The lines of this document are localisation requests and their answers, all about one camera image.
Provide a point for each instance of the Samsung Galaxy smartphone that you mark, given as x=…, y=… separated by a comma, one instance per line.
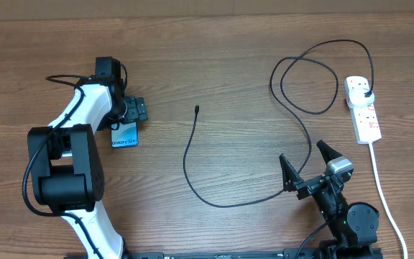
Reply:
x=124, y=135

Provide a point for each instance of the white charger plug adapter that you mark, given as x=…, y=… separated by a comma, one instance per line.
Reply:
x=357, y=98

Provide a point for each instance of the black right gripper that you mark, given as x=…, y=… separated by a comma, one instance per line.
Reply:
x=291, y=180

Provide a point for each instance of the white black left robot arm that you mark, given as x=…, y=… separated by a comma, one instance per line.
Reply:
x=64, y=176

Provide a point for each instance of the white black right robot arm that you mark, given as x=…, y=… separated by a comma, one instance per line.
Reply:
x=349, y=230

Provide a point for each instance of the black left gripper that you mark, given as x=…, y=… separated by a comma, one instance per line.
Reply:
x=136, y=109

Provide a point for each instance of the white power strip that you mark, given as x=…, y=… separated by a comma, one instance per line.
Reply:
x=364, y=119

